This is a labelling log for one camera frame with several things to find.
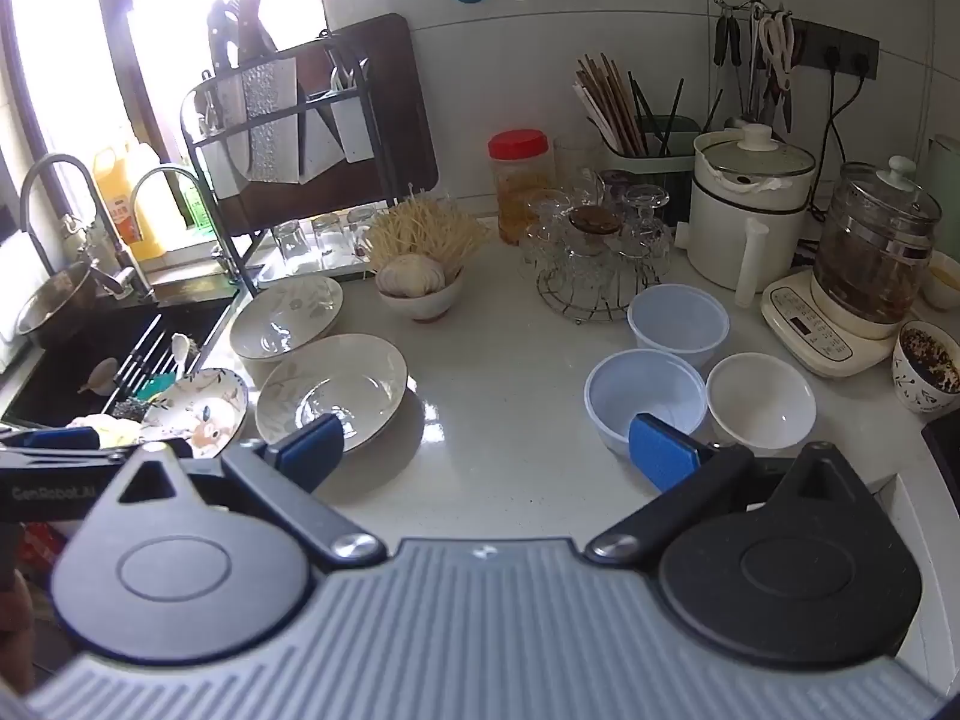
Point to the green detergent bottle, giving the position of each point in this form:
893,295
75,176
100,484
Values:
199,202

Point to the bundle of chopsticks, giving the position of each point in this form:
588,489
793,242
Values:
607,105

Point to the black sink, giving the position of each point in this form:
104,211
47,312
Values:
45,382

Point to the leaf pattern ceramic plate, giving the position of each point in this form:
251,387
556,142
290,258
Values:
337,382
285,315

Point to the glass electric kettle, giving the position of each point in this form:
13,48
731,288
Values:
870,255

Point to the translucent plastic bowl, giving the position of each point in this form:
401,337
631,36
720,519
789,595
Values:
675,322
637,390

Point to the white bowl with brown foot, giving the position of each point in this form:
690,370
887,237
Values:
420,305

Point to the cluster of clear glass cups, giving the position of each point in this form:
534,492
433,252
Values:
645,232

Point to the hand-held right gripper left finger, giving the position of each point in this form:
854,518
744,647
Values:
319,442

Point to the white drip tray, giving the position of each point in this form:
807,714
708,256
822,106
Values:
315,268

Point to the dark cutting board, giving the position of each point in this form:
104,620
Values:
397,112

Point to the white electric cooking pot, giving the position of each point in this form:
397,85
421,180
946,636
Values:
739,225

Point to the textured steel cleaver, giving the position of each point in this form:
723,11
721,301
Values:
270,120

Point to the orange detergent bottle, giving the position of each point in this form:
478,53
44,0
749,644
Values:
131,202

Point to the white ceramic spoon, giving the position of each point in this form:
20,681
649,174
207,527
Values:
180,351

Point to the white rack holder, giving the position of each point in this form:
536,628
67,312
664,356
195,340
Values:
351,120
221,161

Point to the plain white ceramic bowl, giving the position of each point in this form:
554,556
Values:
757,397

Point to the steel pot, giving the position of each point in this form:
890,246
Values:
56,307

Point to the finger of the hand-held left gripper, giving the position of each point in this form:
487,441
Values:
56,438

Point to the black induction cooker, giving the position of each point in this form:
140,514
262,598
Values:
945,439

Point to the clear drinking glass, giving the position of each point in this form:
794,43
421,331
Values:
292,240
360,226
328,234

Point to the yellow dish cloth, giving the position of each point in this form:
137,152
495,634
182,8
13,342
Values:
112,431

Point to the leaf print small bowl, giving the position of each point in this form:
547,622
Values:
926,371

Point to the steel wool scrubber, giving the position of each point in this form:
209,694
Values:
129,409

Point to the hanging kitchen utensils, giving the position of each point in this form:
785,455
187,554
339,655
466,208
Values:
772,52

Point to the cream kettle base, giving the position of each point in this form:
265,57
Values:
810,330

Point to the tall steel faucet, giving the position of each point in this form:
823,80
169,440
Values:
60,165

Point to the red lid plastic jar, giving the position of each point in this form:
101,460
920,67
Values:
517,195

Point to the black knife rack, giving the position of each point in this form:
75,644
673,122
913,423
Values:
300,101

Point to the green utensil holder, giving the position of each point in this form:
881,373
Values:
660,157

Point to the black wall power strip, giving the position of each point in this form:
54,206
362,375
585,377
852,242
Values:
840,52

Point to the small white cup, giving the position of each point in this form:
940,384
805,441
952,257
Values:
943,281

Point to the slender steel faucet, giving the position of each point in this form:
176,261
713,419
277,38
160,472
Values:
161,174

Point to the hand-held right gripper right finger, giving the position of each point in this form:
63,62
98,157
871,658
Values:
660,450

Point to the amber glass cup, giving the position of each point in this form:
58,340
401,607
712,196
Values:
595,220

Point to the black sink drain rack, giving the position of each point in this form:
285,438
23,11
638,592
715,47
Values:
142,360

